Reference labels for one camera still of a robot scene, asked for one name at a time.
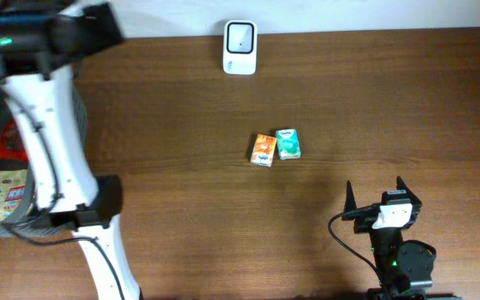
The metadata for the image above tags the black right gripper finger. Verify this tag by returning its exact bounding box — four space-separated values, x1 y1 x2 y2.
396 176 416 198
343 181 357 213

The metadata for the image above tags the teal tissue pack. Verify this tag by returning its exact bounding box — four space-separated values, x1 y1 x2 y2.
276 128 302 160

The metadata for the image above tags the white barcode scanner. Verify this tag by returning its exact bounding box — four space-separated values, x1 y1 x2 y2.
222 20 258 75

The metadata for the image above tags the red snack bag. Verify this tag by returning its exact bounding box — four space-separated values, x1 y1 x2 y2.
0 121 28 162

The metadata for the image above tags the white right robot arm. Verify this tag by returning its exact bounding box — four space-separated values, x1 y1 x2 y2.
342 177 456 300

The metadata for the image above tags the orange tissue pack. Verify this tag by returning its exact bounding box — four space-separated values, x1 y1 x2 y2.
250 134 277 167

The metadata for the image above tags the yellow snack bag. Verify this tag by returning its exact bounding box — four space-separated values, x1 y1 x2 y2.
0 169 28 222

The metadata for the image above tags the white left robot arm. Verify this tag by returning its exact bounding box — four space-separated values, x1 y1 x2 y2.
0 1 143 299

